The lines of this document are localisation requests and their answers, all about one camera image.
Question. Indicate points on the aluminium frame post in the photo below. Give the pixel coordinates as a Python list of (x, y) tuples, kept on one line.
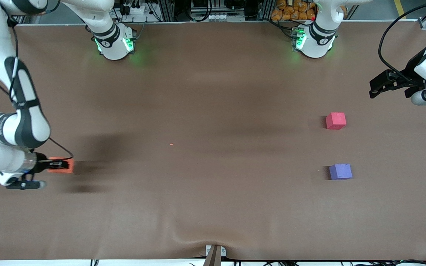
[(165, 10), (266, 9)]

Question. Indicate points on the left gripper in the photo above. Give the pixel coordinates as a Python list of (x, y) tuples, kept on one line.
[(409, 75)]

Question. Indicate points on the orange foam block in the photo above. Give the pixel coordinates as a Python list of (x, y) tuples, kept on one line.
[(63, 169)]

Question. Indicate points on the grey metal bracket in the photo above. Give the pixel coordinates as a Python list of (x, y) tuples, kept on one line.
[(223, 251)]

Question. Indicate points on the brown pole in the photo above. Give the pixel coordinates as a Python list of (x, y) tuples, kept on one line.
[(213, 258)]

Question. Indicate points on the table cover sheet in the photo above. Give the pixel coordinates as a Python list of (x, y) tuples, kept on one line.
[(213, 92)]

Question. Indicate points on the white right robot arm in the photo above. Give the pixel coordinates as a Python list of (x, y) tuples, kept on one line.
[(24, 125)]

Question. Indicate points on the white power strip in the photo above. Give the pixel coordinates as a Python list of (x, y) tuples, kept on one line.
[(135, 10)]

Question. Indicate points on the purple foam block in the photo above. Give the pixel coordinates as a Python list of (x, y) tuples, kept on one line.
[(340, 172)]

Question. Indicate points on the red foam block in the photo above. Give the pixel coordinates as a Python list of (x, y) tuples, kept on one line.
[(335, 120)]

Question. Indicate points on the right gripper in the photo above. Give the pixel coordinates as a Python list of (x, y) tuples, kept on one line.
[(41, 164)]

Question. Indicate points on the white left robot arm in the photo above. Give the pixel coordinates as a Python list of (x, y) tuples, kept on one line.
[(314, 40)]

